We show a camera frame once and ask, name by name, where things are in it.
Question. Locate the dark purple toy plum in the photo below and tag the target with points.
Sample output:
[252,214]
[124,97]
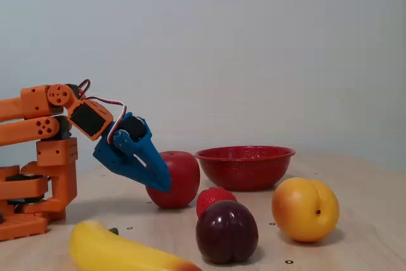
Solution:
[226,233]

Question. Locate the red speckled enamel bowl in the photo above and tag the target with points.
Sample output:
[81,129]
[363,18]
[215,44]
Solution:
[244,169]

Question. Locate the red toy apple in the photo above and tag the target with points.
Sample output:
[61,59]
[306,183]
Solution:
[184,182]

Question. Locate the orange toy apricot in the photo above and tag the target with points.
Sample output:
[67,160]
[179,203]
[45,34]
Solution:
[301,210]

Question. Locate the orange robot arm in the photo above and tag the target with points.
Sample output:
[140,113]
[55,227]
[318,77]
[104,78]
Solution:
[31,125]

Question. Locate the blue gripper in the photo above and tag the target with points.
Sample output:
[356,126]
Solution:
[118,160]

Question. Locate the red toy strawberry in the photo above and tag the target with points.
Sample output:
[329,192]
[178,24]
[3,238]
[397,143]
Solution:
[207,199]

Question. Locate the yellow toy banana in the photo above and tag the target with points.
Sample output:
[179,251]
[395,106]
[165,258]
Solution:
[104,252]

